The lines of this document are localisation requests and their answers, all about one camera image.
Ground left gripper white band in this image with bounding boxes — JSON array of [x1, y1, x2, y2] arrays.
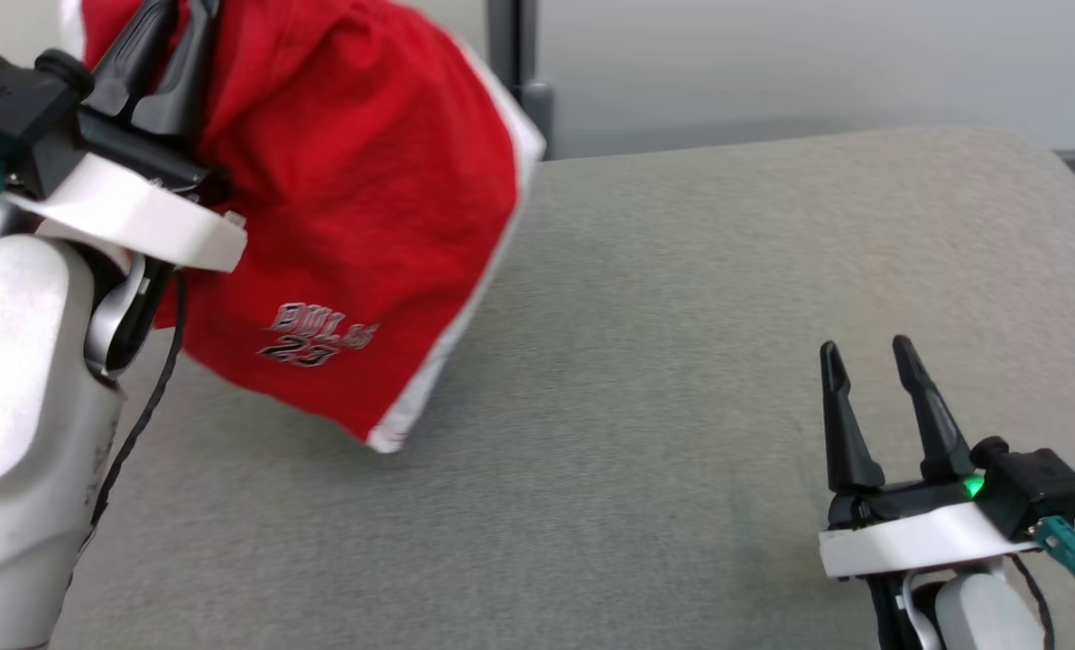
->
[[3, 0, 249, 274]]

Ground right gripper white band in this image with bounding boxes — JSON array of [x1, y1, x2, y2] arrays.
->
[[818, 335, 1043, 580]]

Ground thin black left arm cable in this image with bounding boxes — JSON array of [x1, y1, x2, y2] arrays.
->
[[86, 269, 188, 547]]

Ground dark grey metal post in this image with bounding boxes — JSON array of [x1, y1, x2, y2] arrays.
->
[[486, 0, 557, 138]]

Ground teal right cable connector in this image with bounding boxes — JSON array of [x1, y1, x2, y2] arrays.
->
[[1032, 515, 1075, 607]]

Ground red shorts with white stripe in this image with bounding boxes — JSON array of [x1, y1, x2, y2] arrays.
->
[[59, 0, 548, 454]]

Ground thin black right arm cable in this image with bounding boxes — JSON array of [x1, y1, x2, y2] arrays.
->
[[1008, 552, 1058, 650]]

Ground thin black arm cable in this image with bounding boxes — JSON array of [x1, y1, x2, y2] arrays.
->
[[86, 269, 188, 547], [1008, 552, 1058, 650]]

